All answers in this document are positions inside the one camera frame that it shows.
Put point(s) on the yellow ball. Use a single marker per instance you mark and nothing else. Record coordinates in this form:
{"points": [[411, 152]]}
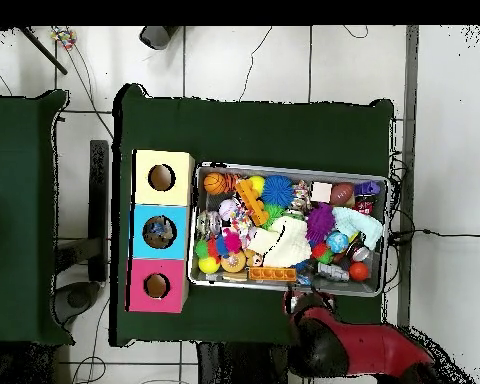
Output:
{"points": [[258, 185]]}

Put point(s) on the long orange toy brick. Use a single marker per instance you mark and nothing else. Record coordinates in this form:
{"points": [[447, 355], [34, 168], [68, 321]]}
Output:
{"points": [[272, 274]]}

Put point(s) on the small orange basketball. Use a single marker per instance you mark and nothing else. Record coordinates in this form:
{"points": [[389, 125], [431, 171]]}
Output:
{"points": [[215, 183]]}

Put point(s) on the cream knitted cloth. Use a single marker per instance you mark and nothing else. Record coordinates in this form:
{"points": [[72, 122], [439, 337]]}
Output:
{"points": [[280, 242]]}

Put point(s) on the black stick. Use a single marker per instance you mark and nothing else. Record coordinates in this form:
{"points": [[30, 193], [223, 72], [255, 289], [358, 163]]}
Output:
{"points": [[40, 48]]}

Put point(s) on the black upright bar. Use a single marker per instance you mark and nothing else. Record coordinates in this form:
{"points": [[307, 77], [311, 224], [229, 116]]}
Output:
{"points": [[99, 208]]}

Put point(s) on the grey object on floor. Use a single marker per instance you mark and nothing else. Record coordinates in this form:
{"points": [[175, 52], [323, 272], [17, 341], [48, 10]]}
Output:
{"points": [[160, 36]]}

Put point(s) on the dark green side table cloth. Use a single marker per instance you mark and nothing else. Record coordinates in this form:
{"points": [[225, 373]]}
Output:
{"points": [[20, 240]]}

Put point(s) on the red orange ball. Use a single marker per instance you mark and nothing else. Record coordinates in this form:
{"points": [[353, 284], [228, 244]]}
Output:
{"points": [[358, 271]]}

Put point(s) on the brown toy football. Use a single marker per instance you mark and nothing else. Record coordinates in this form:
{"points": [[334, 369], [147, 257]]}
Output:
{"points": [[342, 193]]}

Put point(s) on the blue spiky ball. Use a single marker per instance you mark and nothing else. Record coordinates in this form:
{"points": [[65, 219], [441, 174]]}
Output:
{"points": [[278, 190]]}

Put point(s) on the orange toy brick round studs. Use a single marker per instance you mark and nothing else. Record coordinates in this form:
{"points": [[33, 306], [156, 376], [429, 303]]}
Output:
{"points": [[252, 202]]}

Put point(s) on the light blue cloth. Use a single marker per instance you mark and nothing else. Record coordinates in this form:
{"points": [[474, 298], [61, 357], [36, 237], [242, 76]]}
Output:
{"points": [[358, 226]]}

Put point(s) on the clear shallow mesh bin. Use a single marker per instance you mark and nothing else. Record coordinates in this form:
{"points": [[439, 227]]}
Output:
{"points": [[288, 169]]}

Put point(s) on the wooden box three holes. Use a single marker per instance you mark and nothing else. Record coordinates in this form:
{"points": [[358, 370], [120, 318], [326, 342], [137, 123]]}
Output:
{"points": [[180, 196]]}

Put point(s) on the small colourful item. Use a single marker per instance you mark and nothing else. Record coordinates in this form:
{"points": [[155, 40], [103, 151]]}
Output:
{"points": [[63, 37]]}

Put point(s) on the grey round base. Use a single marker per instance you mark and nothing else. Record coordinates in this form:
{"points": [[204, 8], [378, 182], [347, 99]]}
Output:
{"points": [[78, 298]]}

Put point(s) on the purple spiky ball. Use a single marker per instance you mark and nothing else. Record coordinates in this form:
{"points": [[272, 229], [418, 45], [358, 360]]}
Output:
{"points": [[321, 224]]}

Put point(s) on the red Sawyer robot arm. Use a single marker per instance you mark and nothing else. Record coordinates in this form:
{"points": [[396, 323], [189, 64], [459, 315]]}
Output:
{"points": [[360, 348]]}

